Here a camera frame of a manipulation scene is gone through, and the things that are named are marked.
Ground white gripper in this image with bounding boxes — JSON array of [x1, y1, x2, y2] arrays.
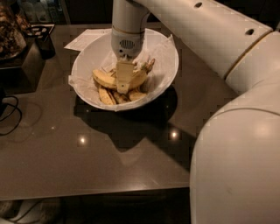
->
[[111, 27, 145, 94]]

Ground yellow top banana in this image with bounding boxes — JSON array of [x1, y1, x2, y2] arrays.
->
[[93, 69, 148, 90]]

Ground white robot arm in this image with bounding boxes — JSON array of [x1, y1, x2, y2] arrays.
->
[[112, 0, 280, 224]]

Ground white paper bowl liner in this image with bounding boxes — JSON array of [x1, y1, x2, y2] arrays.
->
[[67, 34, 177, 112]]

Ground white bowl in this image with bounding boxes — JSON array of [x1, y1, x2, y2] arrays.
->
[[70, 27, 180, 112]]

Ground white paper sheet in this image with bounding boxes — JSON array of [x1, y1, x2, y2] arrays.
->
[[65, 29, 111, 52]]

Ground black cup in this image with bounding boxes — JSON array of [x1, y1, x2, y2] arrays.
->
[[33, 25, 55, 60]]

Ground dark box stand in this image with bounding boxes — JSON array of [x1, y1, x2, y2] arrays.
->
[[0, 38, 46, 95]]

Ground bottles on shelf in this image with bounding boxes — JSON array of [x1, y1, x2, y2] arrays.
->
[[17, 0, 66, 24]]

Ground glass jar with snacks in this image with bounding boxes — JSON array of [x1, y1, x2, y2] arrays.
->
[[0, 0, 26, 60]]

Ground white crocs shoes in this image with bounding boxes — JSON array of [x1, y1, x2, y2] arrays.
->
[[0, 198, 62, 224]]

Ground black cable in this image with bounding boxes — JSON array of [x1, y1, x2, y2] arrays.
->
[[0, 94, 24, 137]]

